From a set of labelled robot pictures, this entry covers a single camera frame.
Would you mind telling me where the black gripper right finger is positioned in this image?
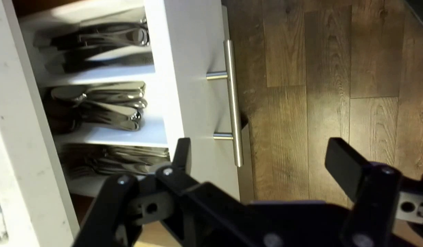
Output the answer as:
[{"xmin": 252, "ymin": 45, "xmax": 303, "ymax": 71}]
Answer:
[{"xmin": 325, "ymin": 136, "xmax": 423, "ymax": 247}]

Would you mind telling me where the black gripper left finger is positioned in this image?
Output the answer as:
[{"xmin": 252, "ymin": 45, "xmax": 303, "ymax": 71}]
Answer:
[{"xmin": 73, "ymin": 136, "xmax": 204, "ymax": 247}]

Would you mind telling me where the white cutlery drawer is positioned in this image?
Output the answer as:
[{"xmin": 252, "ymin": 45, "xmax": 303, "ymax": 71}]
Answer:
[{"xmin": 12, "ymin": 0, "xmax": 250, "ymax": 247}]

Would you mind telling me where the white drawer cabinet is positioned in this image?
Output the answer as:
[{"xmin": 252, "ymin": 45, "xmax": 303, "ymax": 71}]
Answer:
[{"xmin": 0, "ymin": 0, "xmax": 80, "ymax": 247}]

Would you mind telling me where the silver forks pile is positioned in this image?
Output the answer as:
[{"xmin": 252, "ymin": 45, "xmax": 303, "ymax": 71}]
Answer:
[{"xmin": 60, "ymin": 144, "xmax": 172, "ymax": 178}]

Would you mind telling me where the silver spoons pile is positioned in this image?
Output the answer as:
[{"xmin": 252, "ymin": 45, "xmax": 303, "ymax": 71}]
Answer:
[{"xmin": 44, "ymin": 81, "xmax": 149, "ymax": 134}]

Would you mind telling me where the white cutlery organizer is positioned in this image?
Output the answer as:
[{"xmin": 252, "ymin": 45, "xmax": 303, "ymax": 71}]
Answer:
[{"xmin": 18, "ymin": 4, "xmax": 176, "ymax": 197}]

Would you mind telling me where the silver knives pile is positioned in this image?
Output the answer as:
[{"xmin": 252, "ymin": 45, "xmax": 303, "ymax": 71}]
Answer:
[{"xmin": 32, "ymin": 19, "xmax": 152, "ymax": 74}]

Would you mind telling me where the silver cutlery drawer handle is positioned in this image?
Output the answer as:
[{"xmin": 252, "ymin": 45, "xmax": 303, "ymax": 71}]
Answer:
[{"xmin": 205, "ymin": 38, "xmax": 246, "ymax": 169}]

